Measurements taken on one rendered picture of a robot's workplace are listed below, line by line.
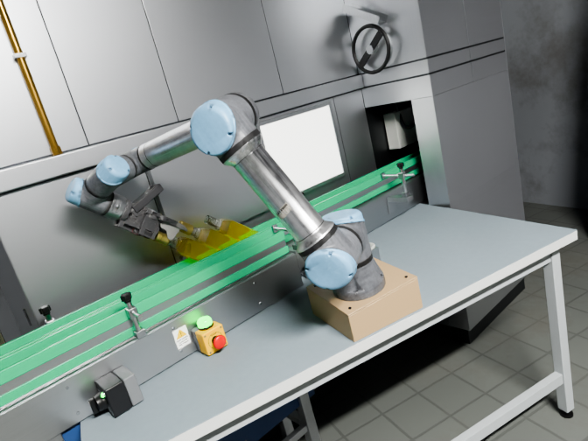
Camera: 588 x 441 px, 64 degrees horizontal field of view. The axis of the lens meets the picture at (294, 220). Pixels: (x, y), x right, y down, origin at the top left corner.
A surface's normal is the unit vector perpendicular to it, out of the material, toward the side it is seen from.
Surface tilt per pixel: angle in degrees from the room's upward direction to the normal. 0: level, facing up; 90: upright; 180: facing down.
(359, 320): 90
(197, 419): 0
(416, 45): 90
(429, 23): 90
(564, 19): 90
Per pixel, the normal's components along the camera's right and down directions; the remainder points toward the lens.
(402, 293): 0.43, 0.15
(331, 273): -0.22, 0.51
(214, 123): -0.38, 0.30
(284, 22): 0.65, 0.05
